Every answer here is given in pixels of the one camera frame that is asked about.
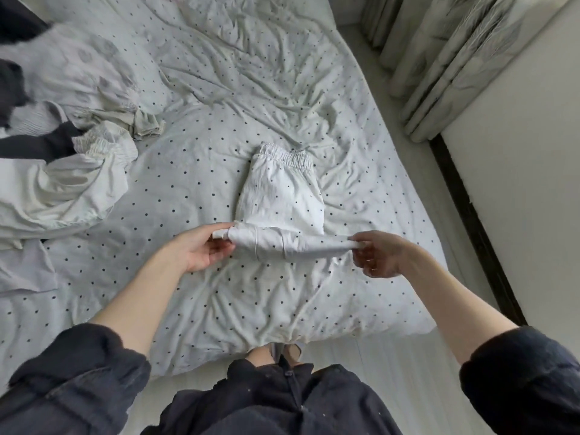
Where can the person's left hand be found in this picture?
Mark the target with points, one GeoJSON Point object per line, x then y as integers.
{"type": "Point", "coordinates": [201, 251]}

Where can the person's right hand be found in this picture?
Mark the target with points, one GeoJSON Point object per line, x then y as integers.
{"type": "Point", "coordinates": [385, 256]}

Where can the white polka dot trousers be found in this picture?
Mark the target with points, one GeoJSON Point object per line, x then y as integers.
{"type": "Point", "coordinates": [281, 199]}

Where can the light grey smocked garment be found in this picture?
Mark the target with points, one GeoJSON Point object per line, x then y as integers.
{"type": "Point", "coordinates": [27, 267]}

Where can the black garment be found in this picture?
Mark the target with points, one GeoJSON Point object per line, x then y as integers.
{"type": "Point", "coordinates": [23, 145]}

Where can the cream patterned pyjama top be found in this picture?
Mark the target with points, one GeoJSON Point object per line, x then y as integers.
{"type": "Point", "coordinates": [81, 77]}

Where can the person's right forearm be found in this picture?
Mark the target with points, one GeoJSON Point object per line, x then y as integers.
{"type": "Point", "coordinates": [462, 303]}

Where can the person's left forearm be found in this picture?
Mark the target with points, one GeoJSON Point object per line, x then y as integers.
{"type": "Point", "coordinates": [136, 299]}

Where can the person's lower leg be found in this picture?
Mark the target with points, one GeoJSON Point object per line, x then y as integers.
{"type": "Point", "coordinates": [260, 356]}

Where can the person's dark shorts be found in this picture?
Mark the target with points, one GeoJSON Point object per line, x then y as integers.
{"type": "Point", "coordinates": [272, 403]}

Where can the white dotted bed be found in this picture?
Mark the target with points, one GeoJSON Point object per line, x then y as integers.
{"type": "Point", "coordinates": [272, 86]}

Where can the person's black left sleeve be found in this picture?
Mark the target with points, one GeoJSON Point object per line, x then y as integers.
{"type": "Point", "coordinates": [77, 385]}

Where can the person's black sleeve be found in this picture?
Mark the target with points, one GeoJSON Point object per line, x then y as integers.
{"type": "Point", "coordinates": [526, 385]}
{"type": "Point", "coordinates": [77, 385]}

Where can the person's black right sleeve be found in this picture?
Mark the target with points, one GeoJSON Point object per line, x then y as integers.
{"type": "Point", "coordinates": [526, 385]}

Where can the striped beige curtain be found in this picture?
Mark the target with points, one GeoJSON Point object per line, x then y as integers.
{"type": "Point", "coordinates": [453, 59]}

